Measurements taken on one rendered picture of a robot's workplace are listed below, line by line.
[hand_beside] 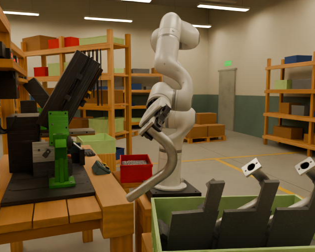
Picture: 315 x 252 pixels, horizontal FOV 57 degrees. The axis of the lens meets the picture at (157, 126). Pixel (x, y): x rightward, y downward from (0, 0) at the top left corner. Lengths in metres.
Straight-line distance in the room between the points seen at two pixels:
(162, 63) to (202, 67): 11.04
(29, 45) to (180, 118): 4.92
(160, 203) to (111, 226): 0.26
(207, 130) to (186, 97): 7.08
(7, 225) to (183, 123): 0.87
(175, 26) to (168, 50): 0.13
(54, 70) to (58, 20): 5.81
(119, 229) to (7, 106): 1.60
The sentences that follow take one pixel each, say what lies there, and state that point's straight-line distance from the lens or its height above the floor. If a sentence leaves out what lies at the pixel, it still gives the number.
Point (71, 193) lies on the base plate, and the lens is 1.51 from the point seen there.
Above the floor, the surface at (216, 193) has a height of 1.10.
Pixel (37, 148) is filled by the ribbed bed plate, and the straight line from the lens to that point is 1.86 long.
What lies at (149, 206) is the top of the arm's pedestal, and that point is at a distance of 1.44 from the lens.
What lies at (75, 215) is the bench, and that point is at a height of 0.88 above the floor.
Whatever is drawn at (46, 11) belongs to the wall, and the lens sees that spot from 11.22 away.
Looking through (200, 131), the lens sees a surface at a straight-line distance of 7.93.
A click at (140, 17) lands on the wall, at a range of 11.53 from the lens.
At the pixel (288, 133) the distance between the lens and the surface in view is 7.54.
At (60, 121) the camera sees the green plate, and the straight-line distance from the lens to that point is 1.87.
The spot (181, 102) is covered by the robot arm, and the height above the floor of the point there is 1.36.
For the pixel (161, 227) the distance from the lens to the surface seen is 1.01.
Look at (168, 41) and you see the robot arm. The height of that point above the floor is 1.58.
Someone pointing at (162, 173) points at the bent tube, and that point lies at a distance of 0.87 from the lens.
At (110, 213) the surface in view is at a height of 0.87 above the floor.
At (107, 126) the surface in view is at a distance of 4.61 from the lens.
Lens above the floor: 1.40
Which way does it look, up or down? 7 degrees down
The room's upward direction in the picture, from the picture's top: straight up
